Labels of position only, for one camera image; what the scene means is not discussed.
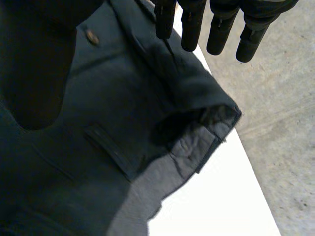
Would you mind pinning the dark blue shorts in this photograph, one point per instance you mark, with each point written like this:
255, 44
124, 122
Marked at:
98, 147

